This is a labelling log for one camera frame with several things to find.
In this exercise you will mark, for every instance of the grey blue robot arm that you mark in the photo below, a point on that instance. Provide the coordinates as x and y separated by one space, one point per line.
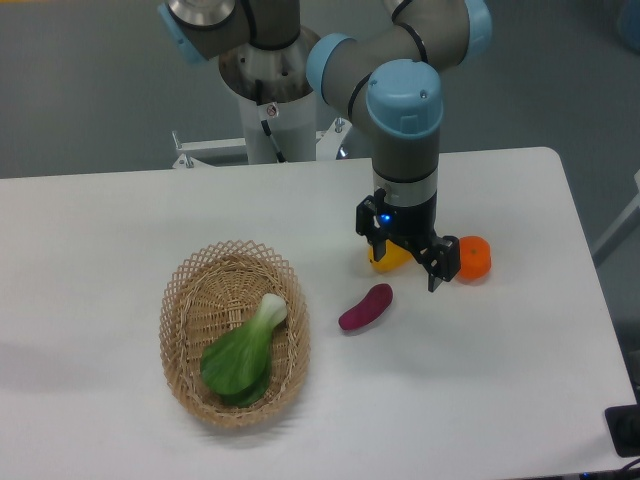
388 87

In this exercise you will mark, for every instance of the white metal frame leg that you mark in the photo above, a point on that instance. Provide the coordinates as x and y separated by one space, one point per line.
619 230

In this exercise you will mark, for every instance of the yellow mango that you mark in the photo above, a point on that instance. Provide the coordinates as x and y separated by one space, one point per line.
394 257

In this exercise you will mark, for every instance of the purple sweet potato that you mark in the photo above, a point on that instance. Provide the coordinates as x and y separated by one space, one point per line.
369 309

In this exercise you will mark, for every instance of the woven wicker basket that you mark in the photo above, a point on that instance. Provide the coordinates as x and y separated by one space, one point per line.
214 291

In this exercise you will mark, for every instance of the orange tangerine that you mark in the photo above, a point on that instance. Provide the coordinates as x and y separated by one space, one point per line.
475 257

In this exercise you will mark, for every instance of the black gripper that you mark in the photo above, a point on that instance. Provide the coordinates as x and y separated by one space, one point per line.
413 229

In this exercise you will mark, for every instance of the green bok choy vegetable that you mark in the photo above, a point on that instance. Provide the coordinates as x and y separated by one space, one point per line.
237 366

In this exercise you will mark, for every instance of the black device at table edge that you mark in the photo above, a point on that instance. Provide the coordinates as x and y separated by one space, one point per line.
623 425

